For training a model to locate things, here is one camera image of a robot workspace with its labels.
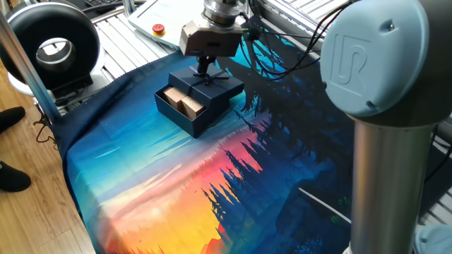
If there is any black keyboard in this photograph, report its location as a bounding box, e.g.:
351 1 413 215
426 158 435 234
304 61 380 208
84 0 119 7

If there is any sunset forest print tablecloth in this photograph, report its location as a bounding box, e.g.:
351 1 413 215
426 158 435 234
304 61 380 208
51 24 356 254

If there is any navy gift box lid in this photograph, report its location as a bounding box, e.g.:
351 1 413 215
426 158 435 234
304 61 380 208
167 65 245 109

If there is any white teach pendant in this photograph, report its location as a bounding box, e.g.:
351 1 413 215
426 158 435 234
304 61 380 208
127 0 208 50

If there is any navy gift box base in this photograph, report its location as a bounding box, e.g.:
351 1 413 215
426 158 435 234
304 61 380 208
154 84 244 138

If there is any short silver post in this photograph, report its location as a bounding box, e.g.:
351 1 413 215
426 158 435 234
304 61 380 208
121 0 137 17

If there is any aluminium frame post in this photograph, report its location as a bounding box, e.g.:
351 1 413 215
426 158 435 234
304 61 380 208
0 10 61 123

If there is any aluminium linear rail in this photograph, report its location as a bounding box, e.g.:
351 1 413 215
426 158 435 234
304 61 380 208
254 0 350 61

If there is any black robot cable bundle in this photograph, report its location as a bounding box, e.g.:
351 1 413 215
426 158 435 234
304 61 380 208
239 0 354 81

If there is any grey Schunk gripper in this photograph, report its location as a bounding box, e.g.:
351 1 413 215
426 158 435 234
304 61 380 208
179 21 245 74

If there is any silver force torque sensor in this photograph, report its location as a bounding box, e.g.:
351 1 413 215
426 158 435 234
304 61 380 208
201 0 243 28

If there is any white cable tie strip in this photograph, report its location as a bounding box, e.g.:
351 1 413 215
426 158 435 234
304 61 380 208
298 187 352 225

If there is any hanging black wire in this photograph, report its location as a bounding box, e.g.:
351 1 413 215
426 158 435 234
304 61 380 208
33 102 59 151

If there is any white gripper adapter plate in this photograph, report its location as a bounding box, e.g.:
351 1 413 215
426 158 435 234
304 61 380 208
190 19 245 35

